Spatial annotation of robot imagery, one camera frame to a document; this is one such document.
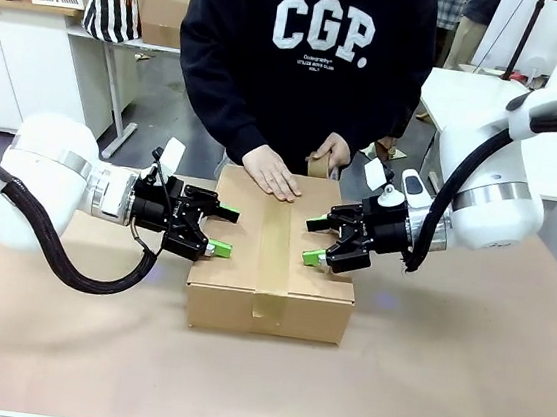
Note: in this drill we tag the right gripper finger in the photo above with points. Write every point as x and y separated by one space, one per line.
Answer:
340 261
338 218

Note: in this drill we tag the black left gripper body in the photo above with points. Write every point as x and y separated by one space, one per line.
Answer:
155 209

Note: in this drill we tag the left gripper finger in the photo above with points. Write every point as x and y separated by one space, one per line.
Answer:
193 246
208 203

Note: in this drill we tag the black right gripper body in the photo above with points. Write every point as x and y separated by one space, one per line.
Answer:
384 230

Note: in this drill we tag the brown packing tape roll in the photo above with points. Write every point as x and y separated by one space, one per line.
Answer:
318 169

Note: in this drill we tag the large brown cardboard box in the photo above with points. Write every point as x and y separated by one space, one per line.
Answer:
269 288

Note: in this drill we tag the person's left forearm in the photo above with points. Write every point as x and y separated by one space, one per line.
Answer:
390 110

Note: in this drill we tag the person's right forearm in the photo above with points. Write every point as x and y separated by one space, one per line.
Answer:
219 106

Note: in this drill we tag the open brown cardboard box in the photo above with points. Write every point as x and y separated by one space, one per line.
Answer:
164 17

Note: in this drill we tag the person's left hand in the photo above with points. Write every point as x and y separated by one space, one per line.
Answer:
340 150

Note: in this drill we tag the person's right hand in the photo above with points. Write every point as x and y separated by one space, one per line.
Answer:
274 175

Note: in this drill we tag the brown tape strip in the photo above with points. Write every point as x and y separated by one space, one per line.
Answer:
276 248

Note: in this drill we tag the white table with metal legs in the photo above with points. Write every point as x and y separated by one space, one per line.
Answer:
117 79

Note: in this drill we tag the person in black sweatshirt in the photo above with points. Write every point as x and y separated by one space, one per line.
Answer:
304 70

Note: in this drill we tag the black white striped bag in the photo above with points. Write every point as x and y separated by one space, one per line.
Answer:
112 8

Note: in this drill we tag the person in khaki trousers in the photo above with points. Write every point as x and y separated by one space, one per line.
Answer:
471 39

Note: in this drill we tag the person in plaid shirt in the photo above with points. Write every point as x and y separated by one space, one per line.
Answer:
450 6

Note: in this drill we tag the black stand pole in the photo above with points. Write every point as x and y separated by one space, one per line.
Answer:
525 30

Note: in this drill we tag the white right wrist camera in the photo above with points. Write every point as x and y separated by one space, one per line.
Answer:
386 188

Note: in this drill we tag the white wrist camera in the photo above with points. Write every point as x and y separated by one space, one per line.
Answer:
386 188
173 153

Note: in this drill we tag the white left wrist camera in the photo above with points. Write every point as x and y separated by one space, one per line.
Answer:
173 153

